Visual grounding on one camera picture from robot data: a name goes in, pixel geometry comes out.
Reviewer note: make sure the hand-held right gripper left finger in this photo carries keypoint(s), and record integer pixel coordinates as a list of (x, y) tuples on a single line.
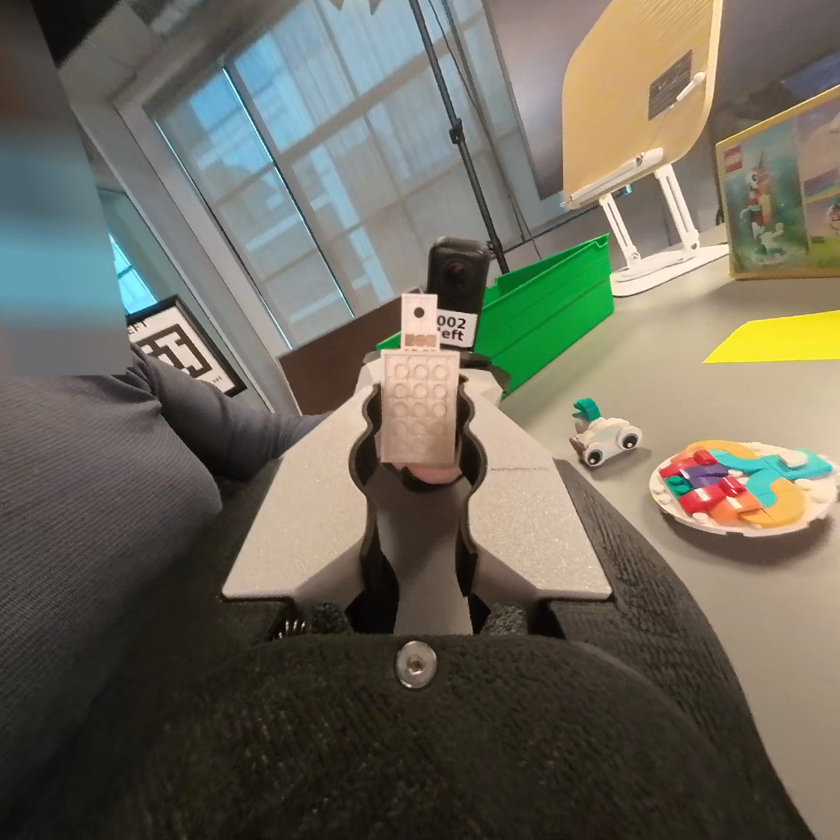
[(302, 525)]

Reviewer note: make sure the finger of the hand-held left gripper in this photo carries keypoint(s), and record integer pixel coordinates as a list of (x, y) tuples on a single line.
[(373, 375), (492, 384)]

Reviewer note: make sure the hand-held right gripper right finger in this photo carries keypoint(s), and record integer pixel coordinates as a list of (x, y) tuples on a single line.
[(531, 525)]

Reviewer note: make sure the white lego build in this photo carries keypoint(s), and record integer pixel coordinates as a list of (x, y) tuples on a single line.
[(420, 407)]

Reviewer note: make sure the green plastic bin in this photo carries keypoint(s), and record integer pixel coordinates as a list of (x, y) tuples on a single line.
[(551, 308)]

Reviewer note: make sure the person's left forearm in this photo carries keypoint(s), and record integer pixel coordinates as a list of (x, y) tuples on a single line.
[(229, 426)]

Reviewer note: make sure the small white teal lego car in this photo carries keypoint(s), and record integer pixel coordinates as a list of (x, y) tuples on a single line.
[(607, 439)]

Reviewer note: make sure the round white rainbow lego plate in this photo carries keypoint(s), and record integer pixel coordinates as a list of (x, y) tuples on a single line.
[(741, 492)]

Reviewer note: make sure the colourful lego set box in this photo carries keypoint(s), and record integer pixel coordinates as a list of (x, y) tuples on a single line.
[(781, 210)]

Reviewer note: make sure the dark brown board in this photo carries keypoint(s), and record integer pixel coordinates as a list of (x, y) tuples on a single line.
[(315, 374)]

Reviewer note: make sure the framed black white marker sign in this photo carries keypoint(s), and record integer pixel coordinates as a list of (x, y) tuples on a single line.
[(190, 354)]

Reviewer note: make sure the large grid window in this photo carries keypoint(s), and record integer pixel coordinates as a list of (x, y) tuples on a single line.
[(295, 164)]

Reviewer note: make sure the wooden book stand white base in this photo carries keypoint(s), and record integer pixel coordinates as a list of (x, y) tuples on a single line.
[(630, 98)]

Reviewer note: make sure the small dark framed window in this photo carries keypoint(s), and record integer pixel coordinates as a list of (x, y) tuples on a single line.
[(131, 282)]

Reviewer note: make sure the yellow paper sheet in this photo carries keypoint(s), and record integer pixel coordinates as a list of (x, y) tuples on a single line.
[(781, 338)]

